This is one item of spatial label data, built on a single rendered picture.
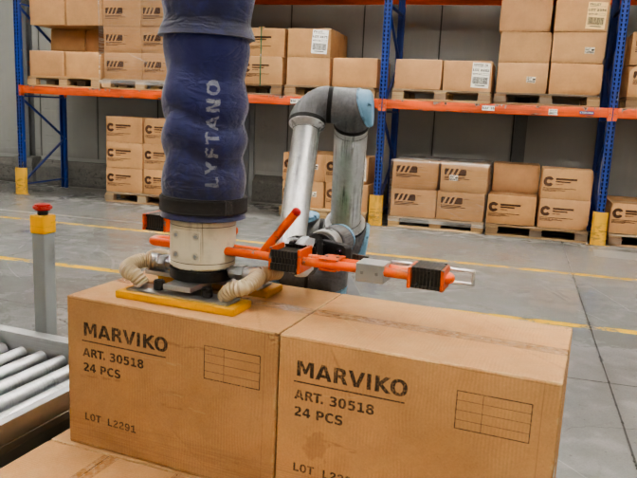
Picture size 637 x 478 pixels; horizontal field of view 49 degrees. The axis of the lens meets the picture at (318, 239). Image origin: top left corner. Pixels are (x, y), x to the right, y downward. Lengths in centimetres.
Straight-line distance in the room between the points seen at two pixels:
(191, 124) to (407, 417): 84
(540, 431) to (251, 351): 64
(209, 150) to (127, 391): 64
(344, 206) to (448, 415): 114
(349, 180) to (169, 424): 104
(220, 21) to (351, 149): 76
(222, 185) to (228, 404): 52
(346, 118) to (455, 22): 809
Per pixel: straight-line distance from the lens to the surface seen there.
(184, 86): 171
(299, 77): 925
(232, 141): 172
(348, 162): 231
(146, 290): 181
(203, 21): 170
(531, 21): 887
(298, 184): 209
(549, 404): 144
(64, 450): 198
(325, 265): 166
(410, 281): 160
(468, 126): 1013
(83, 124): 1227
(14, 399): 234
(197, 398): 172
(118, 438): 191
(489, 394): 145
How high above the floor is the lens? 144
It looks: 11 degrees down
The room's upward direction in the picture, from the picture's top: 3 degrees clockwise
